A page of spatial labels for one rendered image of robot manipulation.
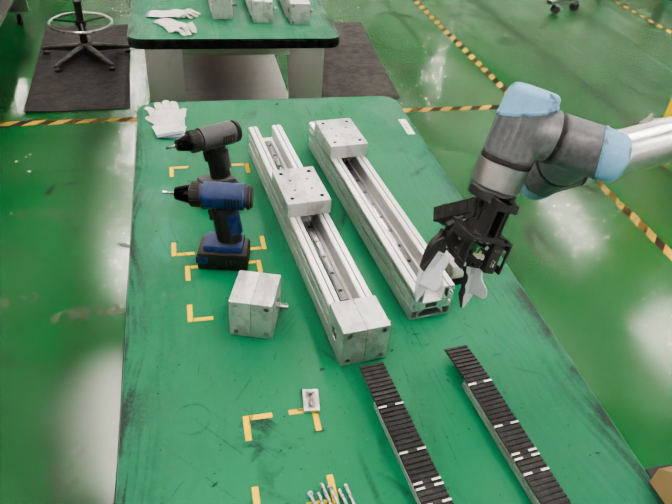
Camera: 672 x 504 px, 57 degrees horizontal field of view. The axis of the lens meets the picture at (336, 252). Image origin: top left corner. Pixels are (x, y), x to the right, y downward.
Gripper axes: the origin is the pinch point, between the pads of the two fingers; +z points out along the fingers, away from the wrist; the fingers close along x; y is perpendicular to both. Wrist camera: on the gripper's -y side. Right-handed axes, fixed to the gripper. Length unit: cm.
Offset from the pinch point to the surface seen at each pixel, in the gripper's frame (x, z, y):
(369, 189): 15, 7, -71
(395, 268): 11.9, 13.6, -37.1
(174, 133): -33, 16, -117
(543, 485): 22.1, 23.9, 17.3
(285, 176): -10, 7, -68
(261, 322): -18.7, 25.7, -27.5
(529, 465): 21.5, 23.3, 13.4
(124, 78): -46, 56, -357
